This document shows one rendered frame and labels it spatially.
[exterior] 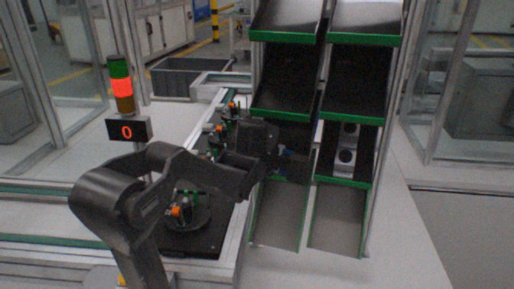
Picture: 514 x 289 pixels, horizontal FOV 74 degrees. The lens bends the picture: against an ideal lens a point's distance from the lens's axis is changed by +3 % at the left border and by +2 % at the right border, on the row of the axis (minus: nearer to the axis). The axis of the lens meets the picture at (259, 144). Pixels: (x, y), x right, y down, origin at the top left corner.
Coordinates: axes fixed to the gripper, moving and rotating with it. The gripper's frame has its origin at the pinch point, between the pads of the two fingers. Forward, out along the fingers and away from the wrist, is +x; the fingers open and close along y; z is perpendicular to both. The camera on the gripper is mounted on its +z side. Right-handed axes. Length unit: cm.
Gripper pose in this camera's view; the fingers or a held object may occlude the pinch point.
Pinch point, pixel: (273, 154)
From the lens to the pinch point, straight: 78.7
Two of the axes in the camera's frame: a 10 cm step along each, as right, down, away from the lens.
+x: 3.7, -2.1, 9.0
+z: 1.5, -9.5, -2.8
